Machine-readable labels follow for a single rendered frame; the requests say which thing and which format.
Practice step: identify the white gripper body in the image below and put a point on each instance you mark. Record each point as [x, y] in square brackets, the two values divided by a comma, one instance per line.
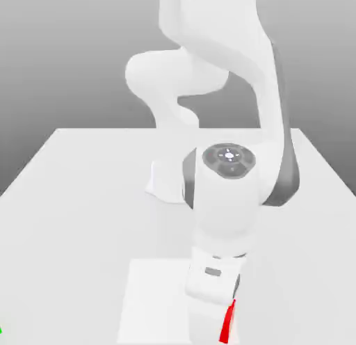
[205, 322]

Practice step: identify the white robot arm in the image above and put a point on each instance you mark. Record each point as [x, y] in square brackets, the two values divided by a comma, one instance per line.
[222, 206]

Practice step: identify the small red cube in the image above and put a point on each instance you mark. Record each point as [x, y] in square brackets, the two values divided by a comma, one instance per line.
[228, 322]

